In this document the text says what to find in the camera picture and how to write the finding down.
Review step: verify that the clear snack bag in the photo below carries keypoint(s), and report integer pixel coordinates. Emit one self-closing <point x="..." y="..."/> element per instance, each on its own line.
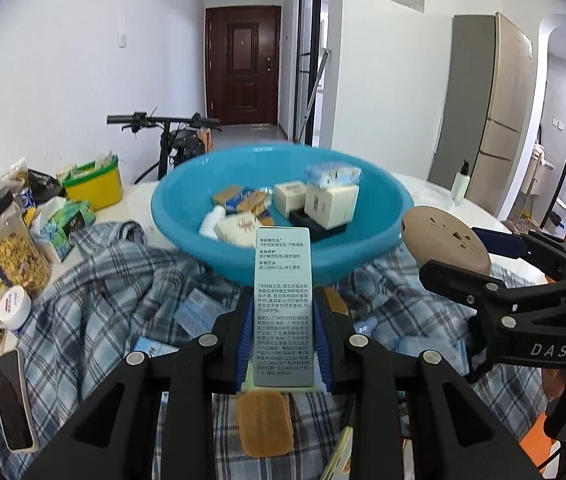
<point x="15" y="172"/>

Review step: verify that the clear jar with black lid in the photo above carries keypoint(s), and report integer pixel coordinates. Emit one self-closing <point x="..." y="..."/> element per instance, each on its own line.
<point x="13" y="255"/>

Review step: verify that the dark brown door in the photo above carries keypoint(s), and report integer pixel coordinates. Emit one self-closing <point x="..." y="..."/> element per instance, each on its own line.
<point x="243" y="70"/>

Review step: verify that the black framed glass door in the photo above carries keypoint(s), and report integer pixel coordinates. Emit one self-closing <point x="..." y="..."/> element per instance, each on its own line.
<point x="308" y="60"/>

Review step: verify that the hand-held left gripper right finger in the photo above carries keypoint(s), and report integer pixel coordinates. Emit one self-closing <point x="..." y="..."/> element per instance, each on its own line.
<point x="323" y="360"/>

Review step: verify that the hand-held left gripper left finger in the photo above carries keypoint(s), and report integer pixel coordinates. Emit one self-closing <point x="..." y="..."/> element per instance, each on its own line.
<point x="240" y="360"/>

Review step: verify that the brown rectangular pad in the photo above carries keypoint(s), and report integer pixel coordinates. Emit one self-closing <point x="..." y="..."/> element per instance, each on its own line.
<point x="265" y="425"/>

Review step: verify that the blue plaid shirt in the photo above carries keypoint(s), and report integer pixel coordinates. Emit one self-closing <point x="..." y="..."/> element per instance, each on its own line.
<point x="113" y="280"/>

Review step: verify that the brown round disc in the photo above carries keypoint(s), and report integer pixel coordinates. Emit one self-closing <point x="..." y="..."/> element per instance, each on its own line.
<point x="438" y="240"/>

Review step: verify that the brown and blue box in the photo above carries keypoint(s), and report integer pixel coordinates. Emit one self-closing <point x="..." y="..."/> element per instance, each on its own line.
<point x="235" y="197"/>

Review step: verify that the black box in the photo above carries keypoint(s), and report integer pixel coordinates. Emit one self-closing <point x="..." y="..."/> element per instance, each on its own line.
<point x="313" y="232"/>

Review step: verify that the white jar with blue label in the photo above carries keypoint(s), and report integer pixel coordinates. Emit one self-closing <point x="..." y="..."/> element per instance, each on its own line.
<point x="13" y="307"/>

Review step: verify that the tall grey printed box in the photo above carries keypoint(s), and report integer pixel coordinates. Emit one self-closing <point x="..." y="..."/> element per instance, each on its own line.
<point x="283" y="300"/>

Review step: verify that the yellow container with green lid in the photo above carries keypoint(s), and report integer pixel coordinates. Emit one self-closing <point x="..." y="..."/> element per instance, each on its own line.
<point x="95" y="192"/>

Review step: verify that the grey metal pole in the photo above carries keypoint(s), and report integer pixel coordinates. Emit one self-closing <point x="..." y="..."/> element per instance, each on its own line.
<point x="313" y="95"/>

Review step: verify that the small white cube box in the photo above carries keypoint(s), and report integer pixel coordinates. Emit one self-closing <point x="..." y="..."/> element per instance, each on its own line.
<point x="290" y="197"/>

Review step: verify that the brown pouch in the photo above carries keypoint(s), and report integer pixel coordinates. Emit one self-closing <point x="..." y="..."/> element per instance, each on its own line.
<point x="337" y="302"/>

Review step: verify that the large white cube box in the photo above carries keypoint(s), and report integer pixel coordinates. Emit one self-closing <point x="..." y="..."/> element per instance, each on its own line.
<point x="330" y="205"/>

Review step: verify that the blue plastic basin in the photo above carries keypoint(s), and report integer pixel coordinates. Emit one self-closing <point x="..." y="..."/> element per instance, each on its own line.
<point x="188" y="200"/>

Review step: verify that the light blue wipes packet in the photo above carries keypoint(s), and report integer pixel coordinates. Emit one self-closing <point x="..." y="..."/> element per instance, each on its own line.
<point x="333" y="174"/>

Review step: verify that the beige refrigerator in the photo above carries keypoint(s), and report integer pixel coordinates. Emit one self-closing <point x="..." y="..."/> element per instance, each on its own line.
<point x="503" y="110"/>

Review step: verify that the clear light blue packet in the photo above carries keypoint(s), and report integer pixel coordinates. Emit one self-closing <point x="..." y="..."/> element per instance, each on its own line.
<point x="195" y="312"/>

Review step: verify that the pale green pump bottle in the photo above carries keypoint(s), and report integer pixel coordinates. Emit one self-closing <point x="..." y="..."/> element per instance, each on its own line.
<point x="459" y="185"/>

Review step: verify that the white printed tissue pack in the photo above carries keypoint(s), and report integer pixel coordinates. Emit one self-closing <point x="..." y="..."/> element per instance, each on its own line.
<point x="235" y="227"/>

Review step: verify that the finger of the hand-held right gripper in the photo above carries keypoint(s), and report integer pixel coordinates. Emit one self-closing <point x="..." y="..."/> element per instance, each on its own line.
<point x="458" y="285"/>
<point x="498" y="242"/>

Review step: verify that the black packet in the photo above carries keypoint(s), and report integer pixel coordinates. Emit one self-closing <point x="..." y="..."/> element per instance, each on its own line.
<point x="45" y="185"/>

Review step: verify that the black smartphone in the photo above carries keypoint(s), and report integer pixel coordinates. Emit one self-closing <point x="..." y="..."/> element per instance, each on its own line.
<point x="13" y="400"/>

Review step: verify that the small white bottle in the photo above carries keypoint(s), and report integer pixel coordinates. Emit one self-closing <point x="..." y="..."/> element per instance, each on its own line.
<point x="211" y="222"/>

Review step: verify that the green tissue box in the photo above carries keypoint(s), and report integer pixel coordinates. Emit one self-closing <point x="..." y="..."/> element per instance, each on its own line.
<point x="70" y="222"/>

